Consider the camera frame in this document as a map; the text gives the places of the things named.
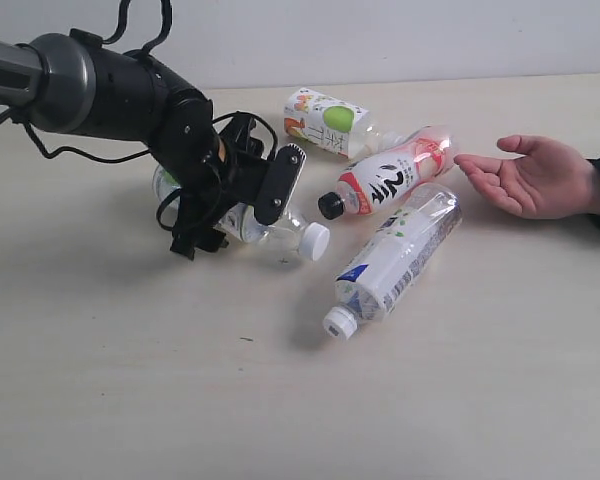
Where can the tea bottle green apple label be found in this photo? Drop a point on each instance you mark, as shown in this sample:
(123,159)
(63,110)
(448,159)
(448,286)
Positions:
(337,126)

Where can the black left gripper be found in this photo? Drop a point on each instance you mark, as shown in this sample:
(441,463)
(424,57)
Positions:
(217,163)

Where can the person's open hand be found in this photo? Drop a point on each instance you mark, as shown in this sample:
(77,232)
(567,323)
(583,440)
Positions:
(545,179)

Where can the clear bottle white blue label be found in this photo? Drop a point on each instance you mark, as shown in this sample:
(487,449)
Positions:
(372,284)

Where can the clear bottle green lime label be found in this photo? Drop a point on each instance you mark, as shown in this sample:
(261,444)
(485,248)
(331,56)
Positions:
(292,233)

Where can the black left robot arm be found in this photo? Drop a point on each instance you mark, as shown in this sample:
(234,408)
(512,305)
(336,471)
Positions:
(71,84)

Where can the peach bottle black cap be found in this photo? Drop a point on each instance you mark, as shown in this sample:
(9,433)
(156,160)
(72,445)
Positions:
(371,184)

